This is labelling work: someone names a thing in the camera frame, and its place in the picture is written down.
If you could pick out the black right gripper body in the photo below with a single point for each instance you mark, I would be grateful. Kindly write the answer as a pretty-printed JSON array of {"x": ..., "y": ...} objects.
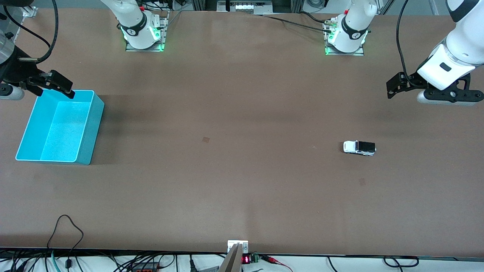
[{"x": 14, "y": 71}]

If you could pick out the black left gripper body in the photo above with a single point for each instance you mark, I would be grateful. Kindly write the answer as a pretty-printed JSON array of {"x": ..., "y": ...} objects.
[{"x": 410, "y": 80}]

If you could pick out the white jeep toy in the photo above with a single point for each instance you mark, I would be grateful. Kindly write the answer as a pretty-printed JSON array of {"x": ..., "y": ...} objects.
[{"x": 351, "y": 146}]

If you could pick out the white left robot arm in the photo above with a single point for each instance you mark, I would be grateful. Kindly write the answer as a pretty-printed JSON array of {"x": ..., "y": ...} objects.
[{"x": 461, "y": 45}]

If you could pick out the cyan plastic bin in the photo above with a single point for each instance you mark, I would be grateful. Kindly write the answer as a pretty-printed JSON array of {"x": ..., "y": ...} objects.
[{"x": 56, "y": 128}]

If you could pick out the aluminium profile bar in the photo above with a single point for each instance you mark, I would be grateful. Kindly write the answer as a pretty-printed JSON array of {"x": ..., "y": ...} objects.
[{"x": 385, "y": 6}]

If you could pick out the orange black power strip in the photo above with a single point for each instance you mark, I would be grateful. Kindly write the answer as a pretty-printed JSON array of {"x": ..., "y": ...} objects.
[{"x": 145, "y": 269}]

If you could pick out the red clip lead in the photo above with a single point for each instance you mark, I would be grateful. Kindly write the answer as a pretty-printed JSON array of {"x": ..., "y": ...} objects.
[{"x": 273, "y": 260}]

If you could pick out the green terminal connector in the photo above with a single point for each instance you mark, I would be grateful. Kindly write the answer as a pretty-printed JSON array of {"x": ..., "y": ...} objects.
[{"x": 255, "y": 258}]

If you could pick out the red digit display module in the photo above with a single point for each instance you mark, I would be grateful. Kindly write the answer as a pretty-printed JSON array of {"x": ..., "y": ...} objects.
[{"x": 245, "y": 259}]

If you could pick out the grey metal pole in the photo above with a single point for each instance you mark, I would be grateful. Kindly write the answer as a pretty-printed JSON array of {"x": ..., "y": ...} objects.
[{"x": 231, "y": 262}]

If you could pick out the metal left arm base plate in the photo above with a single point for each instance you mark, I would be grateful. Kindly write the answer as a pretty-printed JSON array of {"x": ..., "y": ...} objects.
[{"x": 355, "y": 53}]

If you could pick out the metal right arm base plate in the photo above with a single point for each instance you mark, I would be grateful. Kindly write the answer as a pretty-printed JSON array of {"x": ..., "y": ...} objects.
[{"x": 143, "y": 49}]

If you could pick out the aluminium frame rack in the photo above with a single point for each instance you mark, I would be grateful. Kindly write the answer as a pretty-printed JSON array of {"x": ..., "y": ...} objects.
[{"x": 247, "y": 5}]

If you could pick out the white mount bracket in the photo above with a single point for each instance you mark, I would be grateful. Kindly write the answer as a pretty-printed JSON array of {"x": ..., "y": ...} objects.
[{"x": 231, "y": 243}]

